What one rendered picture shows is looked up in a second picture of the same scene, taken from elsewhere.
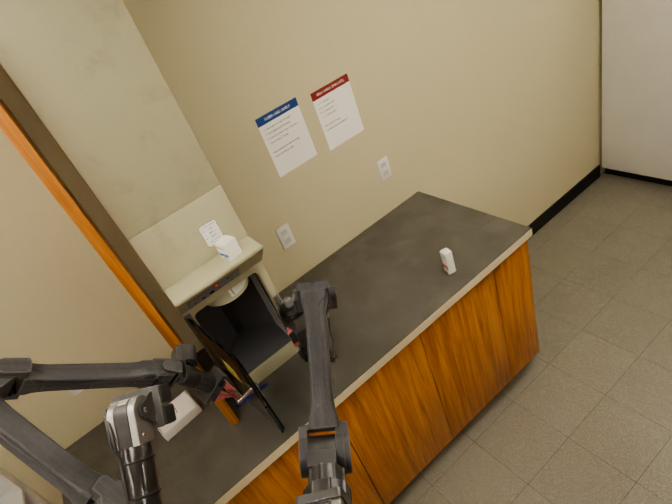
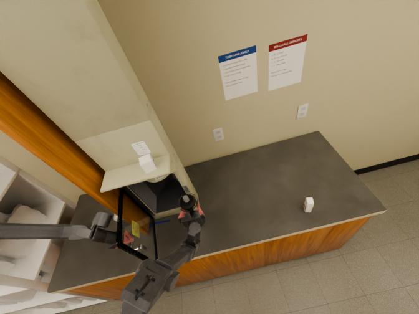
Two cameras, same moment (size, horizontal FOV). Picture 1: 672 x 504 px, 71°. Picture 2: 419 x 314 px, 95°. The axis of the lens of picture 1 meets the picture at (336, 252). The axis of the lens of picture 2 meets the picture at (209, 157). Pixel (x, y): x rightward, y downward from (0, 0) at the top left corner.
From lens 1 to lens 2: 0.95 m
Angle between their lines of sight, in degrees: 25
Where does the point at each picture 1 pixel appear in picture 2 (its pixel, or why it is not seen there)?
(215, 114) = (187, 45)
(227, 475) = (126, 265)
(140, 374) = (55, 237)
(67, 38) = not seen: outside the picture
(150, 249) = (93, 149)
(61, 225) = not seen: hidden behind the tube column
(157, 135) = (90, 72)
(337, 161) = (270, 99)
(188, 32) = not seen: outside the picture
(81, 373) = (8, 233)
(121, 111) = (49, 43)
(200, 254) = (131, 157)
